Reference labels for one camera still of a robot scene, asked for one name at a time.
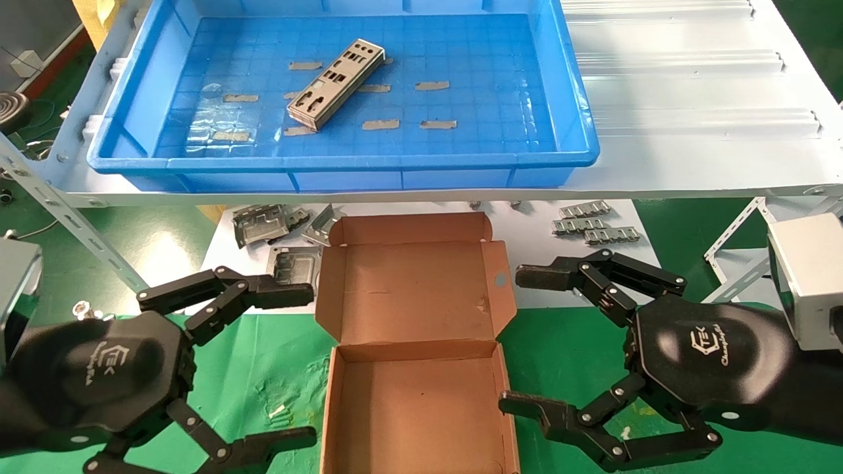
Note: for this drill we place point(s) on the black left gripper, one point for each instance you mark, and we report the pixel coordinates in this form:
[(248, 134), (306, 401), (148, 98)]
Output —
[(99, 375)]

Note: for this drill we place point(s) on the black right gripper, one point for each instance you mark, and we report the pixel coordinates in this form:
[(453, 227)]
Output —
[(711, 359)]

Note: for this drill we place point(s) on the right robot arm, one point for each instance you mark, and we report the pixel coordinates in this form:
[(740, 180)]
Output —
[(820, 388)]

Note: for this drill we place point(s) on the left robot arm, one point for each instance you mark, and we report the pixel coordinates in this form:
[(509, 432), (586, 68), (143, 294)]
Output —
[(8, 408)]

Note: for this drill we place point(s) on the open brown cardboard box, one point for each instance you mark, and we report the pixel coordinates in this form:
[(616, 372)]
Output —
[(408, 289)]

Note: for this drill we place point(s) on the blue plastic tray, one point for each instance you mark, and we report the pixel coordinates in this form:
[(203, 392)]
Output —
[(487, 66)]

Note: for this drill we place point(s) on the green table cloth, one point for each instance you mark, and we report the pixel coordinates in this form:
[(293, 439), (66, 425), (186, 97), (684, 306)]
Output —
[(276, 368)]

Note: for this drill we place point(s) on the ridged metal connector strip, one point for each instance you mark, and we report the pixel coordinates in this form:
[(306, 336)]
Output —
[(585, 209), (614, 235), (579, 225)]

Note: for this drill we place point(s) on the square grey metal plate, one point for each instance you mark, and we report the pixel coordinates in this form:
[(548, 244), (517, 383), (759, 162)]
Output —
[(293, 263)]

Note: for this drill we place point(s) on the small grey metal part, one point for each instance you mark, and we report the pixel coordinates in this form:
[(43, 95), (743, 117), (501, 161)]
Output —
[(299, 216)]

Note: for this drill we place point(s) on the angled silver metal piece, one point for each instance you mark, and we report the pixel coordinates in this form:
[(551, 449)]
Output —
[(323, 227)]

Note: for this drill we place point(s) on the clear tape patch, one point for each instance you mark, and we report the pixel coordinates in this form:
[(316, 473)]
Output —
[(217, 125)]

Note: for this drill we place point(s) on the white ridged profile strip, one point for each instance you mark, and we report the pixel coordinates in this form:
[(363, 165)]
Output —
[(678, 62), (705, 122), (658, 8)]

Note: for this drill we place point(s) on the stack of metal shield plates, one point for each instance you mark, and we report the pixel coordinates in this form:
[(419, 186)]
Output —
[(352, 93)]

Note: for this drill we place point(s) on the yellow taped carton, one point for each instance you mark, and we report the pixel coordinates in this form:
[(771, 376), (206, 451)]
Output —
[(92, 16)]

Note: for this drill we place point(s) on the white perforated angle bracket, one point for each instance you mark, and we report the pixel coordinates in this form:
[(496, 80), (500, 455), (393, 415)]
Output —
[(734, 230)]

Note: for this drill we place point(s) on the perforated white shelf post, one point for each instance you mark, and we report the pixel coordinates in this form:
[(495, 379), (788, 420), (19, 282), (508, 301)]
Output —
[(72, 224)]

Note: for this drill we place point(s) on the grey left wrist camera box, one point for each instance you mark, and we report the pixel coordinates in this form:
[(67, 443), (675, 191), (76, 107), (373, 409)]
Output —
[(16, 289)]

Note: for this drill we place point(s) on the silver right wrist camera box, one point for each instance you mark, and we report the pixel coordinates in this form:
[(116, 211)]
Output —
[(810, 283)]

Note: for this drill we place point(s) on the white wall box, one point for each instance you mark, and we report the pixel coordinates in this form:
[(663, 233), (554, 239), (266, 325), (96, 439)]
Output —
[(26, 62)]

